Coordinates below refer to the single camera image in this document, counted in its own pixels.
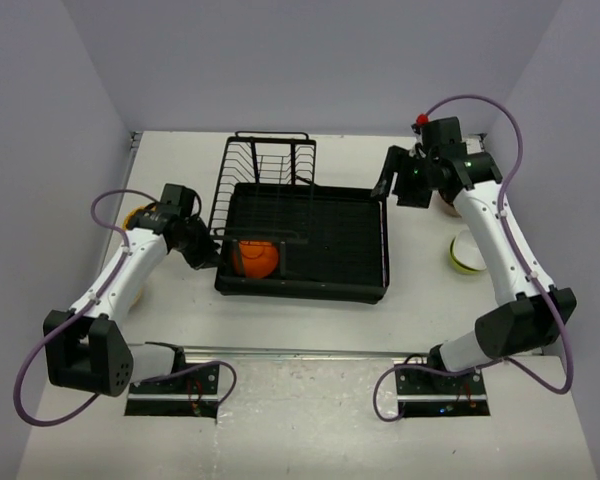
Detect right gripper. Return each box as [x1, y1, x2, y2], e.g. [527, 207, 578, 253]
[373, 144, 440, 209]

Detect pink flower bowl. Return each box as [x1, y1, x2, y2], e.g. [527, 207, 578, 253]
[436, 193, 461, 218]

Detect yellow bowl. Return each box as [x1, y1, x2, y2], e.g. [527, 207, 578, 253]
[122, 204, 155, 231]

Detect orange bowl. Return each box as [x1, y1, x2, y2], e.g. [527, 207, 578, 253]
[232, 241, 279, 279]

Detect white floral bowl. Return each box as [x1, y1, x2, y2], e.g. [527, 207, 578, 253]
[131, 287, 145, 306]

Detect black wire dish rack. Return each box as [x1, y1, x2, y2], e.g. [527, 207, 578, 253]
[209, 130, 317, 278]

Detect lime green bowl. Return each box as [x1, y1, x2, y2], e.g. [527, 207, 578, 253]
[450, 229, 487, 271]
[449, 236, 487, 275]

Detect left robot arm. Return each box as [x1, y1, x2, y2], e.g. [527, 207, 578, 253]
[43, 184, 220, 397]

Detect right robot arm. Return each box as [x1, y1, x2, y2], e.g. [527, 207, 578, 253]
[372, 116, 577, 393]

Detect black drip tray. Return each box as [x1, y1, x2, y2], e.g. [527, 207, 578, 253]
[215, 185, 390, 304]

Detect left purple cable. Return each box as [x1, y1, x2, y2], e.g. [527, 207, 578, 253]
[12, 189, 238, 427]

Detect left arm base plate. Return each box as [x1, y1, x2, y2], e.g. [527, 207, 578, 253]
[129, 365, 220, 399]

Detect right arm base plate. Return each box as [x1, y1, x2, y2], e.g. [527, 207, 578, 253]
[390, 363, 486, 401]

